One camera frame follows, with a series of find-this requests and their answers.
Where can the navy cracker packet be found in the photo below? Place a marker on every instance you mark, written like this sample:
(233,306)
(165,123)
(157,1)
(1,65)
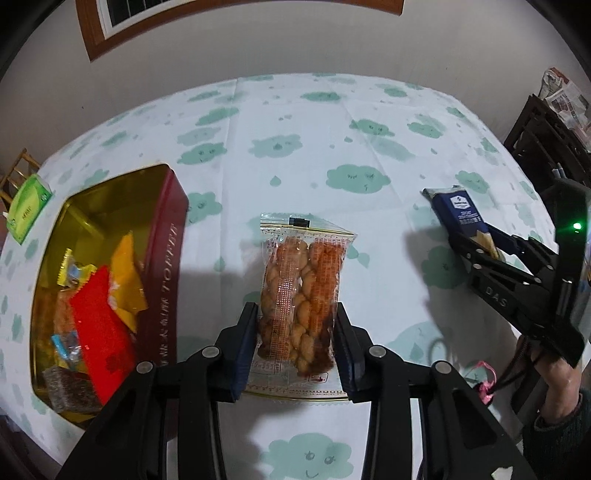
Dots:
(452,207)

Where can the yellow candy packet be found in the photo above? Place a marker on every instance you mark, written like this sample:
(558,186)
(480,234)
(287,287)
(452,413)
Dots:
(71,270)

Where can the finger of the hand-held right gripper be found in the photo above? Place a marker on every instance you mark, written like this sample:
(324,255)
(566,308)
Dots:
(489,265)
(521,251)

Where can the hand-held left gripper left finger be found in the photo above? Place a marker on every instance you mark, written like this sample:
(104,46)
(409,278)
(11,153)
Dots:
(244,350)

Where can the person's right forearm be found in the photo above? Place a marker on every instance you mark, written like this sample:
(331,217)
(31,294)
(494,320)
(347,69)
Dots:
(563,443)

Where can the small wooden chair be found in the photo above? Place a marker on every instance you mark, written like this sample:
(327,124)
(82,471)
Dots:
(16,173)

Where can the clear dough twist packet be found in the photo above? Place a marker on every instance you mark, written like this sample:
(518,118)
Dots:
(300,295)

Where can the pile of newspapers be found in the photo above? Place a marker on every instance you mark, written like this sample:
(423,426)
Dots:
(565,97)

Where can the dark sesame bar packet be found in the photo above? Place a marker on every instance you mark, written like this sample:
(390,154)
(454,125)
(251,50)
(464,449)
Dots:
(69,392)

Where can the green tissue pack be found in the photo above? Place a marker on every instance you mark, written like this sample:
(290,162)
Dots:
(30,207)

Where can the red snack packet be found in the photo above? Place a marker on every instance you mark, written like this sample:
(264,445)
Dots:
(101,332)

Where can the blue chocolate candy packet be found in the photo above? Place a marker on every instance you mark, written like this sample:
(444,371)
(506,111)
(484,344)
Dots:
(67,348)

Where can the red tin box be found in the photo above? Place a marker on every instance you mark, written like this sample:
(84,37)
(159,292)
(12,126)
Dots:
(161,221)

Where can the large fried dough twist packet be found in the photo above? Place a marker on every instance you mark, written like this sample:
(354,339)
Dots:
(57,318)

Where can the orange snack packet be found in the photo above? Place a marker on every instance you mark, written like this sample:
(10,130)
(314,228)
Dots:
(127,281)

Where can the person's right hand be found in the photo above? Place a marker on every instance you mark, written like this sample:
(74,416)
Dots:
(563,385)

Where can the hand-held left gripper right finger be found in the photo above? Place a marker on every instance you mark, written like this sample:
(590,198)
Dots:
(347,350)

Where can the brown wooden window frame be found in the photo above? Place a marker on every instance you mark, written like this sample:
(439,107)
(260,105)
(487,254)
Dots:
(92,37)

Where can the dark wooden shelf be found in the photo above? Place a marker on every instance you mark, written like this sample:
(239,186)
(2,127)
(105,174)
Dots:
(540,134)

